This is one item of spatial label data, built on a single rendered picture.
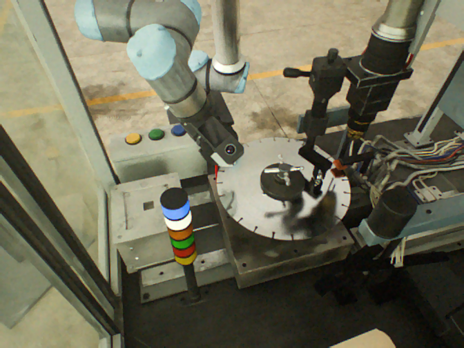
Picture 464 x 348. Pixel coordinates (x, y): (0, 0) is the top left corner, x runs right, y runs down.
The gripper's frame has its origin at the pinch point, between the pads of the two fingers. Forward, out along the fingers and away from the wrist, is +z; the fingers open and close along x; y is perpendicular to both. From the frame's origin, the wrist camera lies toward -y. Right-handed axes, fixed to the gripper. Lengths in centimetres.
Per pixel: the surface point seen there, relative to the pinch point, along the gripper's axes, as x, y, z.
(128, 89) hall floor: 8, 205, 90
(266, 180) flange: -3.8, -4.7, 7.9
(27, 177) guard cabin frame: 24.8, -6.0, -34.5
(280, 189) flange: -4.8, -8.9, 8.5
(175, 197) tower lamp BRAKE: 12.6, -13.3, -19.9
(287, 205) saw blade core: -3.3, -12.8, 9.4
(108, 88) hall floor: 20, 214, 84
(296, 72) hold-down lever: -21.2, -3.0, -12.8
